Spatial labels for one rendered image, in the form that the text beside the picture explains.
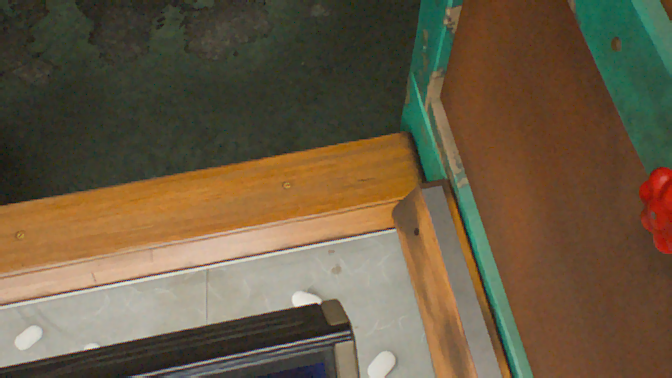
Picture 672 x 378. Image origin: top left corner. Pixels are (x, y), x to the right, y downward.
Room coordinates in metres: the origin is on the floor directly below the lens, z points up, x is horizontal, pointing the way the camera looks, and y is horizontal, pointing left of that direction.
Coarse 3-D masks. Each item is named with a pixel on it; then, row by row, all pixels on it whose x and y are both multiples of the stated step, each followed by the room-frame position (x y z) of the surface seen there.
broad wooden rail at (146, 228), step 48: (336, 144) 0.46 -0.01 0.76; (384, 144) 0.46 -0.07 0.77; (96, 192) 0.39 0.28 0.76; (144, 192) 0.39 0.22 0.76; (192, 192) 0.39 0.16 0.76; (240, 192) 0.39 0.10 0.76; (288, 192) 0.39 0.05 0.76; (336, 192) 0.39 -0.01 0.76; (384, 192) 0.39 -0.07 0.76; (0, 240) 0.33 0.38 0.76; (48, 240) 0.33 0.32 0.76; (96, 240) 0.33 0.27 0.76; (144, 240) 0.33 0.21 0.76; (192, 240) 0.33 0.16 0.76; (240, 240) 0.34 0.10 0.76; (288, 240) 0.34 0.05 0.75; (336, 240) 0.34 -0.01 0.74; (0, 288) 0.28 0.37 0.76; (48, 288) 0.28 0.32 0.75
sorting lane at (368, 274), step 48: (384, 240) 0.34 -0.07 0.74; (96, 288) 0.28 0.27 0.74; (144, 288) 0.28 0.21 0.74; (192, 288) 0.28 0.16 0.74; (240, 288) 0.28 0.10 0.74; (288, 288) 0.28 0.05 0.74; (336, 288) 0.28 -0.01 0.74; (384, 288) 0.28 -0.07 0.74; (0, 336) 0.23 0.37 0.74; (48, 336) 0.23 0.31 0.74; (96, 336) 0.23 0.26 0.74; (144, 336) 0.23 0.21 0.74; (384, 336) 0.23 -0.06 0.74
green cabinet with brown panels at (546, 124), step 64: (448, 0) 0.46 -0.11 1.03; (512, 0) 0.38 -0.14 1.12; (576, 0) 0.30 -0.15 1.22; (640, 0) 0.25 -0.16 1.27; (448, 64) 0.46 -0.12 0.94; (512, 64) 0.35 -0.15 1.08; (576, 64) 0.29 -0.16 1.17; (640, 64) 0.23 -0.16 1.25; (448, 128) 0.42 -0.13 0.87; (512, 128) 0.32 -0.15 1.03; (576, 128) 0.26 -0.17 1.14; (640, 128) 0.21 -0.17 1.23; (512, 192) 0.29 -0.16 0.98; (576, 192) 0.23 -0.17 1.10; (512, 256) 0.25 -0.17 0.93; (576, 256) 0.20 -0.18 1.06; (640, 256) 0.16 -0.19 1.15; (512, 320) 0.21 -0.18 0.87; (576, 320) 0.16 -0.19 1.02; (640, 320) 0.13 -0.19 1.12
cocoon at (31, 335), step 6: (30, 330) 0.23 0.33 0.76; (36, 330) 0.23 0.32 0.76; (42, 330) 0.23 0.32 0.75; (18, 336) 0.22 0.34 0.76; (24, 336) 0.22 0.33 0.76; (30, 336) 0.22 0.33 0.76; (36, 336) 0.22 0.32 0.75; (18, 342) 0.22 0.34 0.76; (24, 342) 0.22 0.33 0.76; (30, 342) 0.22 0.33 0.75; (18, 348) 0.21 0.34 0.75; (24, 348) 0.21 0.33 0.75
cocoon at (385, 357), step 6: (384, 354) 0.20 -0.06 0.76; (390, 354) 0.20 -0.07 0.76; (378, 360) 0.19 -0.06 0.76; (384, 360) 0.19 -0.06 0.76; (390, 360) 0.19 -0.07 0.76; (372, 366) 0.19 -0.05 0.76; (378, 366) 0.19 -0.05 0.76; (384, 366) 0.19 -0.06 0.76; (390, 366) 0.19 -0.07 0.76; (372, 372) 0.18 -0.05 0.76; (378, 372) 0.18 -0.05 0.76; (384, 372) 0.18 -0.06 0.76
